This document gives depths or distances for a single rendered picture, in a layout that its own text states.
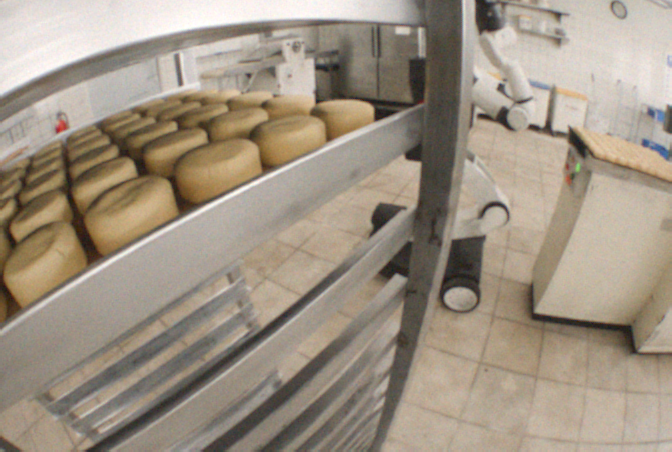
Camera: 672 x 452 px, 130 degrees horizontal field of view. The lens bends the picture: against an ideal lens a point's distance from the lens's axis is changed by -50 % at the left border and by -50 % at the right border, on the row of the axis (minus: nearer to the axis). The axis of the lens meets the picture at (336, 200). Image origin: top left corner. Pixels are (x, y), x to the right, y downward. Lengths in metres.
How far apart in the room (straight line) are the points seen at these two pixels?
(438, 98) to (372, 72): 4.78
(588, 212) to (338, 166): 1.22
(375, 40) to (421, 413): 4.65
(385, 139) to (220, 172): 0.10
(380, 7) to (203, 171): 0.13
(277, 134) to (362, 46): 4.87
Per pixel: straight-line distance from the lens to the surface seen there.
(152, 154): 0.22
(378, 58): 4.94
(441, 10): 0.23
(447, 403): 1.34
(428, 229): 0.28
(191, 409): 0.18
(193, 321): 0.74
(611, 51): 5.73
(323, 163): 0.15
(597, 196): 1.30
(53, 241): 0.16
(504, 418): 1.39
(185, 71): 0.56
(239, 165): 0.16
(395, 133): 0.20
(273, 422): 0.26
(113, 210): 0.15
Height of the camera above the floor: 1.21
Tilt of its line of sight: 30 degrees down
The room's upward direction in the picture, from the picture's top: 3 degrees counter-clockwise
